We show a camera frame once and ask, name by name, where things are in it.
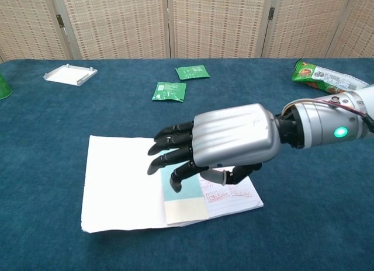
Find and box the white notebook with orange spine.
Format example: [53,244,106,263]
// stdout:
[81,134,264,233]

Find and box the white square plastic tray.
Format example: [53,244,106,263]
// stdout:
[43,64,98,87]

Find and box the green sachet with white text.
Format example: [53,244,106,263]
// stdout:
[175,64,211,81]

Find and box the woven bamboo folding screen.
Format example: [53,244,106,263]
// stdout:
[0,0,374,64]

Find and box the green snack packet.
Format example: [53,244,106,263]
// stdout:
[291,58,370,95]

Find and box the teal and white tasselled bookmark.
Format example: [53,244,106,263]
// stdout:
[160,150,210,225]

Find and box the dark blue table cloth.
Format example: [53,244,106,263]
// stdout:
[0,58,374,271]

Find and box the green sachet with leaf print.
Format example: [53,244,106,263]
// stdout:
[151,81,187,103]

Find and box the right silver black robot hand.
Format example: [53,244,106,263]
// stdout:
[147,103,282,193]

